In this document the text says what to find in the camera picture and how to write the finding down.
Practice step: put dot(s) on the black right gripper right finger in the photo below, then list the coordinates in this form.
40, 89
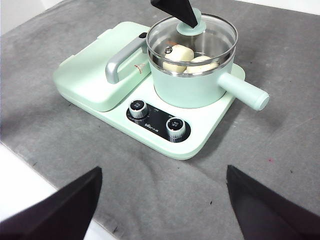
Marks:
270, 215

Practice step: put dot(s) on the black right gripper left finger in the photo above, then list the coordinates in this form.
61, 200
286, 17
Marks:
55, 215

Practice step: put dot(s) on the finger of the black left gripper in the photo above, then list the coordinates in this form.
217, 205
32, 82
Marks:
177, 10

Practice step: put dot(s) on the glass pot lid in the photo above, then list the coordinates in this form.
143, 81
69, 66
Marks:
200, 29

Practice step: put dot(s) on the plain white steamed bun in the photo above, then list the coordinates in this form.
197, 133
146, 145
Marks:
178, 57

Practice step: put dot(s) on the silver control knob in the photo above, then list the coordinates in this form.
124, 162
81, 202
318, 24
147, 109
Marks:
138, 108
175, 127

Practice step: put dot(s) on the mint green breakfast machine base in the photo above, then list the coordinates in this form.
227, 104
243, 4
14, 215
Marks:
212, 125

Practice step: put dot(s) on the grey felt table cloth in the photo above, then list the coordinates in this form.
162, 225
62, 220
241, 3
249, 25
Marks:
160, 187

